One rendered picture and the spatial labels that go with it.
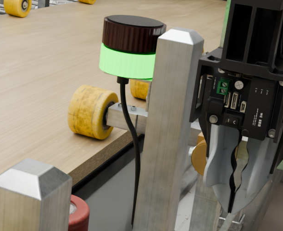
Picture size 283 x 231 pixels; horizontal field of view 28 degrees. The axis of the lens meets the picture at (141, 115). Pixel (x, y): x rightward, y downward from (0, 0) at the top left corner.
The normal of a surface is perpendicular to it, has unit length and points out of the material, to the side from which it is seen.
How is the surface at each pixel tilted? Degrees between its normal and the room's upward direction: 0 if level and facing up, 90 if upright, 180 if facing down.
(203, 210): 90
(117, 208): 90
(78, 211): 0
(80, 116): 86
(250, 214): 0
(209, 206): 90
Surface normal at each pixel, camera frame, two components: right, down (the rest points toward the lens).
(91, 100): -0.19, -0.44
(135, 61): 0.11, 0.33
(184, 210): 0.12, -0.94
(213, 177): 0.90, 0.18
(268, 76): -0.37, 0.26
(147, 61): 0.51, 0.34
